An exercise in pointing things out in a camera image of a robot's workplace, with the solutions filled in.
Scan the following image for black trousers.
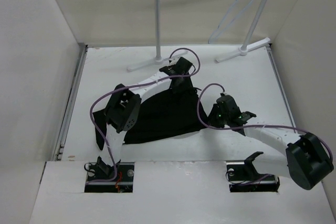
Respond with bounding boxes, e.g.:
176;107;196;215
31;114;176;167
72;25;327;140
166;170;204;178
91;86;211;151

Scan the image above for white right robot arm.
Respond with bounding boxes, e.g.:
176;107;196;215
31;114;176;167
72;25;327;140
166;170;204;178
208;93;334;190

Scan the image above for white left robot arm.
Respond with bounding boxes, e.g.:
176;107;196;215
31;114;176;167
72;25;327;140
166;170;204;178
86;57;201;184

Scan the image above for translucent blue clothes hanger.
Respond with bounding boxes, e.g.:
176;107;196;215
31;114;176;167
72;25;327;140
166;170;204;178
207;0;254;44

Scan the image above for white clothes rack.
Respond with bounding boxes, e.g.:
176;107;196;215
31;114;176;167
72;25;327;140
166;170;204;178
126;0;271;72

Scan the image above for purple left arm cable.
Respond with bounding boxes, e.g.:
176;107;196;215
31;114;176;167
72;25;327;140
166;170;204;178
83;48;202;184

